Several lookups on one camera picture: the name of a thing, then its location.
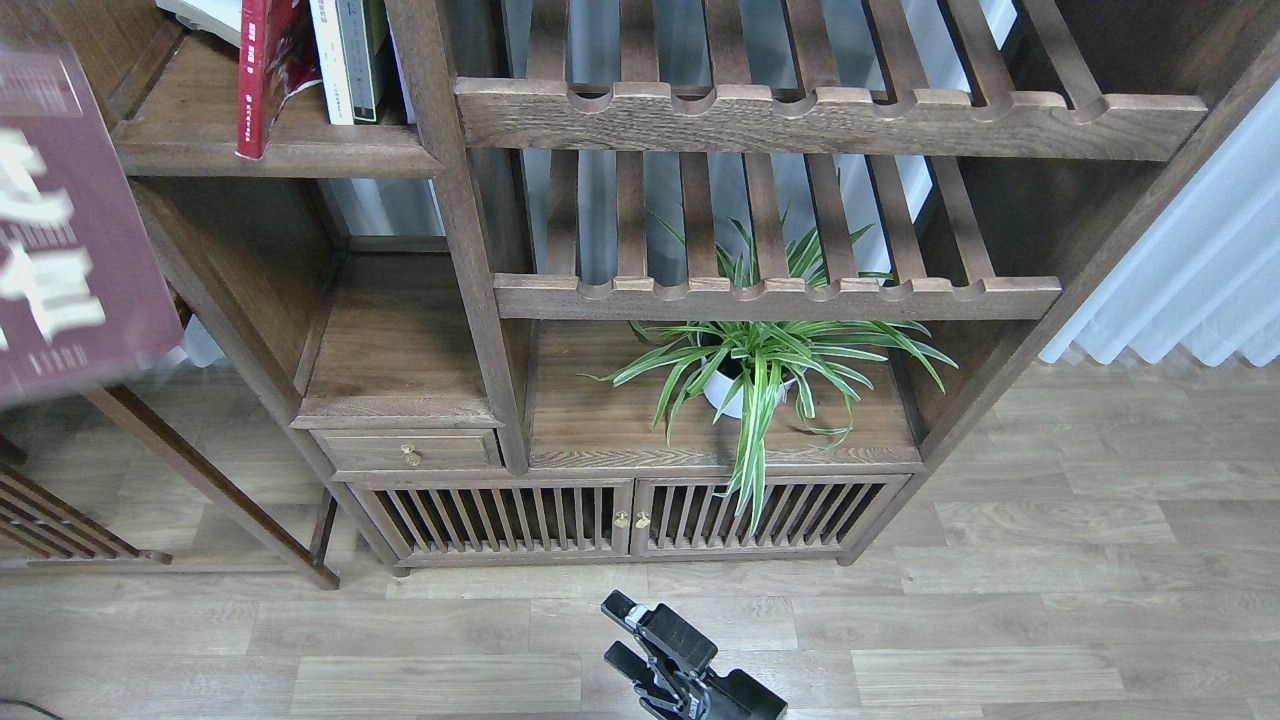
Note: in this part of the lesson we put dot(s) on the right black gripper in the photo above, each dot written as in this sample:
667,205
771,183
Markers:
673,648

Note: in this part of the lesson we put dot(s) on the dark maroon book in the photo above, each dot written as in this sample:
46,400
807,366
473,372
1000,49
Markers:
83,302

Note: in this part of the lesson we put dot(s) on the red cover book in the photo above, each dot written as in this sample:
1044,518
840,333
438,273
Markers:
278,57

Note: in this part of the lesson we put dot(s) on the yellow green cover book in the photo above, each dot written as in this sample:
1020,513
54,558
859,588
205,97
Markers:
220,18

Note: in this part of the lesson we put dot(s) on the brass cabinet door knobs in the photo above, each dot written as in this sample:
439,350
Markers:
626,522

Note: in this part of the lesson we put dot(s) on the white plant pot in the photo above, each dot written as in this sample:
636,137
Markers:
729,401

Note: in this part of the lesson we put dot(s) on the brass drawer knob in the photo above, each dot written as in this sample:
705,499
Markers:
411,456

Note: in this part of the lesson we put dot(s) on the dark wooden bookshelf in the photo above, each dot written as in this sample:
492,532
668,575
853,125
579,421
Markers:
451,286

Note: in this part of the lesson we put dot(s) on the wooden side table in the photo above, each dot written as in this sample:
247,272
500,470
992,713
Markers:
167,469

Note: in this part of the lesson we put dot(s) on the white curtain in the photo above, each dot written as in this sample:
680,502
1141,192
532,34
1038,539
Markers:
1203,281

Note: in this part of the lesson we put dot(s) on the dark green spine book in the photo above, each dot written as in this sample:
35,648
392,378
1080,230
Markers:
364,31

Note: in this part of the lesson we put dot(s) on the white spine book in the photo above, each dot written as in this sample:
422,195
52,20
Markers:
332,61

